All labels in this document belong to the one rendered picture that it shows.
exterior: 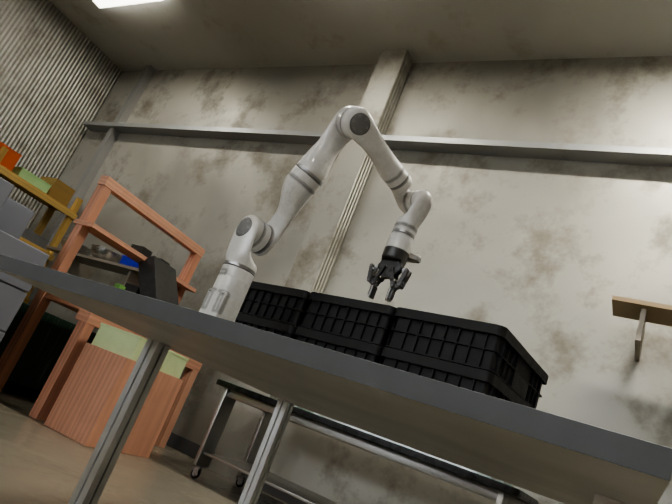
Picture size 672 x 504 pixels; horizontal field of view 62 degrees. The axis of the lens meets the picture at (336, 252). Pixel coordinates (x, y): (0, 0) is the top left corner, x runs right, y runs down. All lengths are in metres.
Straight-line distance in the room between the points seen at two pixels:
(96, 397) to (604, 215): 4.01
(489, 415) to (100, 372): 3.46
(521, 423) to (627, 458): 0.13
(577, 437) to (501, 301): 3.90
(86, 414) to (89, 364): 0.34
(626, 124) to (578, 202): 0.83
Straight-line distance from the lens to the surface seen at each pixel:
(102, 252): 6.58
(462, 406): 0.88
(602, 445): 0.85
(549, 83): 5.85
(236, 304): 1.51
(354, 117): 1.55
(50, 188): 7.73
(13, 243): 4.26
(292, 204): 1.56
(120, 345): 4.11
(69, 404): 4.22
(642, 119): 5.48
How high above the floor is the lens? 0.56
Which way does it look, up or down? 18 degrees up
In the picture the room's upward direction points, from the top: 21 degrees clockwise
